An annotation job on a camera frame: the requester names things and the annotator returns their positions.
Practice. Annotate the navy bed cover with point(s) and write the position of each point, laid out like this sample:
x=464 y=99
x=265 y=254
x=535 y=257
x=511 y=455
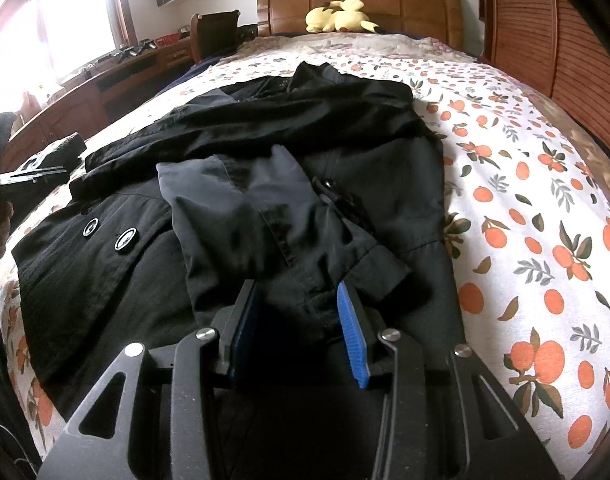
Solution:
x=200 y=72

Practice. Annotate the black double-breasted coat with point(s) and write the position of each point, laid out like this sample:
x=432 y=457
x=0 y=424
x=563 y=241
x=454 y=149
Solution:
x=385 y=185

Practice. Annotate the dark wooden chair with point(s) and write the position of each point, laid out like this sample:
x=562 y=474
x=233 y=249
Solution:
x=215 y=35

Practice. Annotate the person's dark clothing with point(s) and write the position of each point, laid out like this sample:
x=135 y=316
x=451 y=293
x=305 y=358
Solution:
x=5 y=410

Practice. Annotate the orange fruit print bed sheet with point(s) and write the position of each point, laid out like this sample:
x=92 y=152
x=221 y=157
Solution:
x=525 y=220

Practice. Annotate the black desk gadgets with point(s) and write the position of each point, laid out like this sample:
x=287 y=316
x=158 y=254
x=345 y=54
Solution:
x=135 y=51

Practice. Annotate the wooden bed headboard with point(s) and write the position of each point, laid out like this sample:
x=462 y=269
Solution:
x=410 y=10

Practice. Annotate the long wooden desk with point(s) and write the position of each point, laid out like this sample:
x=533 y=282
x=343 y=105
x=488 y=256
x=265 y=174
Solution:
x=105 y=90

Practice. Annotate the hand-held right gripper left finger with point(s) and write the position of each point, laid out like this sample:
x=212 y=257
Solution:
x=245 y=330

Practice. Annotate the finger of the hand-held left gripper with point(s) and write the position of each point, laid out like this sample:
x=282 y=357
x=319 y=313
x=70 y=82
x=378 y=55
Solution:
x=65 y=150
x=32 y=175

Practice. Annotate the wooden slatted wardrobe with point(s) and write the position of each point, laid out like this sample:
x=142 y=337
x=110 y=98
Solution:
x=560 y=45

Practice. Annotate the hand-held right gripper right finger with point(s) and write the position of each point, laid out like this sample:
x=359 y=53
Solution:
x=352 y=335

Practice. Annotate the yellow plush toy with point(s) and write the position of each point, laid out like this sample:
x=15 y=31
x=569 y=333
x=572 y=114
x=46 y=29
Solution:
x=342 y=17

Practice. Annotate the window with brown frame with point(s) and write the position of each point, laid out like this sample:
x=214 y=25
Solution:
x=60 y=25

